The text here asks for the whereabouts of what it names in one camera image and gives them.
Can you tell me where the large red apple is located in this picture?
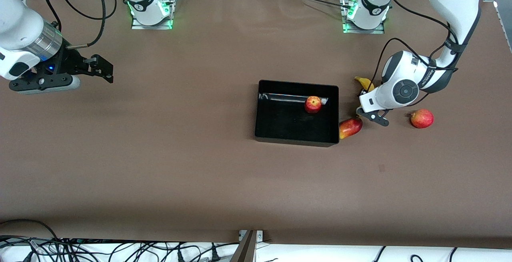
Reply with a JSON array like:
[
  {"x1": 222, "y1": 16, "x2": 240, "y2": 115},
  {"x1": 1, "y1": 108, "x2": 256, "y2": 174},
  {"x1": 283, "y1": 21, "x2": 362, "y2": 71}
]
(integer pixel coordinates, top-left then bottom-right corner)
[{"x1": 410, "y1": 109, "x2": 434, "y2": 129}]

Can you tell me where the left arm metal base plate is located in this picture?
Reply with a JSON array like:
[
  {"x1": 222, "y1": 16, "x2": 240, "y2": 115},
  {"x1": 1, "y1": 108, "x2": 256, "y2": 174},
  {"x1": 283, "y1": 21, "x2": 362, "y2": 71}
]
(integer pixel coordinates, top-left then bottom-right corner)
[{"x1": 342, "y1": 0, "x2": 386, "y2": 34}]

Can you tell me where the brown table cover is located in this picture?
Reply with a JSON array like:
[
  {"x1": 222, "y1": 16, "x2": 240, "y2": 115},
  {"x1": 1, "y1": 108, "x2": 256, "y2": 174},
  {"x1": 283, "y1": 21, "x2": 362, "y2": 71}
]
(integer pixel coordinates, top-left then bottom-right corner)
[{"x1": 0, "y1": 0, "x2": 512, "y2": 250}]

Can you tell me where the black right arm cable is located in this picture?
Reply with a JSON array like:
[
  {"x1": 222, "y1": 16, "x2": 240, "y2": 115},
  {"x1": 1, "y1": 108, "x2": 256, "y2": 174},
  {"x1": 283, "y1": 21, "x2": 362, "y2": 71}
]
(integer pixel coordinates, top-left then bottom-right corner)
[{"x1": 42, "y1": 0, "x2": 118, "y2": 50}]

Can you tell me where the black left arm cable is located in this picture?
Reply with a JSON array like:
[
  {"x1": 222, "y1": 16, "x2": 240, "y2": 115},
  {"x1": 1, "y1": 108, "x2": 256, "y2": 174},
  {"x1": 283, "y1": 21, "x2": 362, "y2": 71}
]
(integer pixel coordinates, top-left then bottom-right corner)
[{"x1": 374, "y1": 0, "x2": 460, "y2": 107}]

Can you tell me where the black rectangular plastic box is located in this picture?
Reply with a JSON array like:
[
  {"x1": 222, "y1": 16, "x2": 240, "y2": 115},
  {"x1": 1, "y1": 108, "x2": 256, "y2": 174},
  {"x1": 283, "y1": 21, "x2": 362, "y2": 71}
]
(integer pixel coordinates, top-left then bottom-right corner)
[{"x1": 255, "y1": 80, "x2": 340, "y2": 147}]

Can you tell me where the black looping floor cable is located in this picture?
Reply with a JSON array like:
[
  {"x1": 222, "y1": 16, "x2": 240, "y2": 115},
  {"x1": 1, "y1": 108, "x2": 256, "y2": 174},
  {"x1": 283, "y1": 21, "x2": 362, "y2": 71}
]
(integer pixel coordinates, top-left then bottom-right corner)
[{"x1": 0, "y1": 218, "x2": 61, "y2": 242}]

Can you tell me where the small red yellow apple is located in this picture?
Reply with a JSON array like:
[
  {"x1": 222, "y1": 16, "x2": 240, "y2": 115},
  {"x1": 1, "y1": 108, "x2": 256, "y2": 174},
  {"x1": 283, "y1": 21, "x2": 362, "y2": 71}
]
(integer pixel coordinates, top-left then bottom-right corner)
[{"x1": 304, "y1": 96, "x2": 322, "y2": 114}]

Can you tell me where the small metal bracket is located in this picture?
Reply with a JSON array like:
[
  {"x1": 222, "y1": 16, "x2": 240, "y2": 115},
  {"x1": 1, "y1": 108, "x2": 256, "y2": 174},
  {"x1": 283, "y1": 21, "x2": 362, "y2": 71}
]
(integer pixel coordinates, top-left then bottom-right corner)
[{"x1": 239, "y1": 230, "x2": 264, "y2": 242}]

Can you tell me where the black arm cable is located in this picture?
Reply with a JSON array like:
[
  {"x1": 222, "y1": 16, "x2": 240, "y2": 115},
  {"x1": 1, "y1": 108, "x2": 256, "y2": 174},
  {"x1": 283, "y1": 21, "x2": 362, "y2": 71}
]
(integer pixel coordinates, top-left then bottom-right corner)
[
  {"x1": 42, "y1": 0, "x2": 118, "y2": 50},
  {"x1": 374, "y1": 0, "x2": 460, "y2": 107}
]

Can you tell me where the yellow banana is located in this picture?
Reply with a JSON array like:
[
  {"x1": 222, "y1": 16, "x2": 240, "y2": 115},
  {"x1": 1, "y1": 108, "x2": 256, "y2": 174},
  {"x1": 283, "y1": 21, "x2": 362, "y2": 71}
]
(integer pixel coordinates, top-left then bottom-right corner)
[{"x1": 354, "y1": 77, "x2": 375, "y2": 93}]

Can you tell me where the dark metal beam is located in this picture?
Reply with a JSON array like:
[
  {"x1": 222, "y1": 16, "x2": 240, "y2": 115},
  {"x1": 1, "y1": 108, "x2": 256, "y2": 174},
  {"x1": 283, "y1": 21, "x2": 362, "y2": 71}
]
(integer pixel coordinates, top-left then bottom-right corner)
[{"x1": 230, "y1": 230, "x2": 257, "y2": 262}]

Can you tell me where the red yellow mango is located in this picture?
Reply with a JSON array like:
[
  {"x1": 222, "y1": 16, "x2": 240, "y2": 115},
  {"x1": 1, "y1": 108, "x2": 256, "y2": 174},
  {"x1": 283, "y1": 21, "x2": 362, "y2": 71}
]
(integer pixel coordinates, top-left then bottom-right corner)
[{"x1": 339, "y1": 117, "x2": 363, "y2": 140}]

